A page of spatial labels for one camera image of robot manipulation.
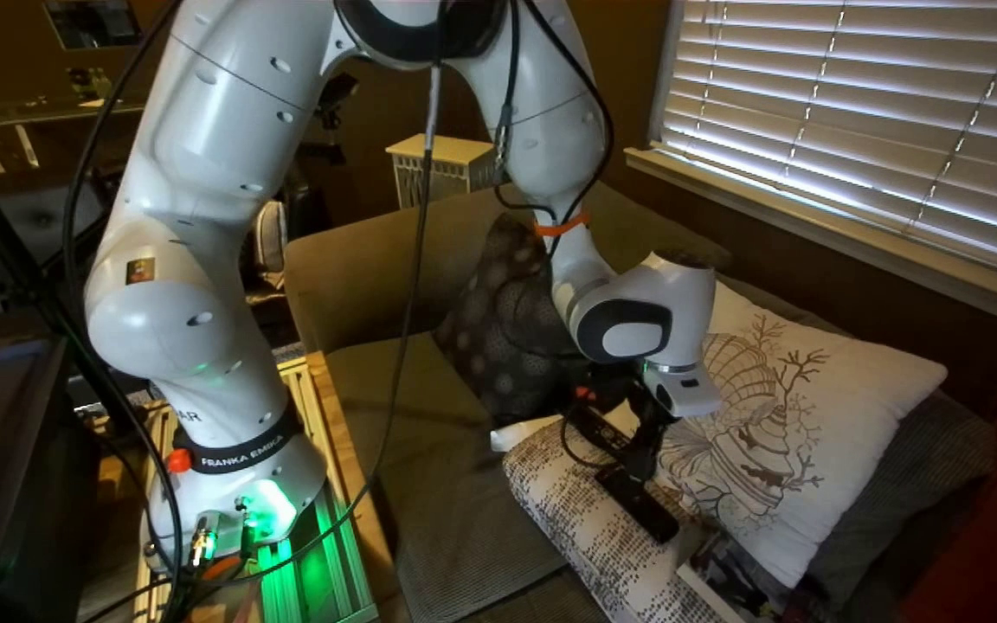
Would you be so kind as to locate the wooden window sill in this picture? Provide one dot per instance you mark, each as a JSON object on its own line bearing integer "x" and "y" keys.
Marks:
{"x": 865, "y": 247}

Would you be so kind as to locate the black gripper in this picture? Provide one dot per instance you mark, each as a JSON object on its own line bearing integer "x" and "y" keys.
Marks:
{"x": 656, "y": 422}

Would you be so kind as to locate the small black remote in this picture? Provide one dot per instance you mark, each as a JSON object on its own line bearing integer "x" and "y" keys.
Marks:
{"x": 640, "y": 509}

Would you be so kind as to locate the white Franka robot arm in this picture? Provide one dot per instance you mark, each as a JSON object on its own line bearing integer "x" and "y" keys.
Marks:
{"x": 223, "y": 175}

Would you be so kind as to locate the long black remote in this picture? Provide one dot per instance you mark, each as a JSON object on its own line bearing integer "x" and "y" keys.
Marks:
{"x": 599, "y": 434}

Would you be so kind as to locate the red blanket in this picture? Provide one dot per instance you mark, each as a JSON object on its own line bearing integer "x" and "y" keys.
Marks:
{"x": 995, "y": 531}

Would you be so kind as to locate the dark snowflake pattern pillow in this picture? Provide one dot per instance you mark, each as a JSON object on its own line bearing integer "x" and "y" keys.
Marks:
{"x": 498, "y": 334}

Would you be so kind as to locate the paperback book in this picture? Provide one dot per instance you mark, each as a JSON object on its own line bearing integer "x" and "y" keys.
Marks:
{"x": 734, "y": 583}

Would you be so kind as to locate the white shell print pillow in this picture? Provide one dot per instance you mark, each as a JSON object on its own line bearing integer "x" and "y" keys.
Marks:
{"x": 821, "y": 426}

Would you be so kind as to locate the white black dotted pillow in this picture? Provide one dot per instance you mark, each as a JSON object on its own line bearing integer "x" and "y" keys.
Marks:
{"x": 590, "y": 531}

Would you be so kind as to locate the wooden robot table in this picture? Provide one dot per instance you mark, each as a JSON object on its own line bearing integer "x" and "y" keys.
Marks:
{"x": 330, "y": 463}

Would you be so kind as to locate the black monitor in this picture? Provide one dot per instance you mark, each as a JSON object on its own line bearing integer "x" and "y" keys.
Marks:
{"x": 0, "y": 463}

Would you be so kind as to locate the white slatted basket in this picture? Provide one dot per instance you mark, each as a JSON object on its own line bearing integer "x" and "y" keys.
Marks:
{"x": 465, "y": 171}

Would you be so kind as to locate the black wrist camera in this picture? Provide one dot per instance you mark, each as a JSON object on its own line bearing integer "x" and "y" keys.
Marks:
{"x": 594, "y": 399}

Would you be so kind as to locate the white window blinds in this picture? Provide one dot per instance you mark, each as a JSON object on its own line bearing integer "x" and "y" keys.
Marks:
{"x": 924, "y": 114}

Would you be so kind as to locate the beige fabric sofa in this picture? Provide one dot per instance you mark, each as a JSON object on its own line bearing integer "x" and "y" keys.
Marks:
{"x": 382, "y": 277}

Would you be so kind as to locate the dark framed picture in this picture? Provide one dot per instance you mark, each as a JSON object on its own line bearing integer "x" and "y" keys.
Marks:
{"x": 86, "y": 21}

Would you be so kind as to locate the wall shelf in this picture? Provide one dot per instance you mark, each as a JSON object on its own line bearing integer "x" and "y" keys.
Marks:
{"x": 51, "y": 113}

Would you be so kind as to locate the white ribbed object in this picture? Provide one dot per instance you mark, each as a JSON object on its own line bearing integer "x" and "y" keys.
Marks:
{"x": 273, "y": 237}

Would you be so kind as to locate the grey blanket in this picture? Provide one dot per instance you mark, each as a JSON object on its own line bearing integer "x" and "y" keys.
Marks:
{"x": 915, "y": 486}

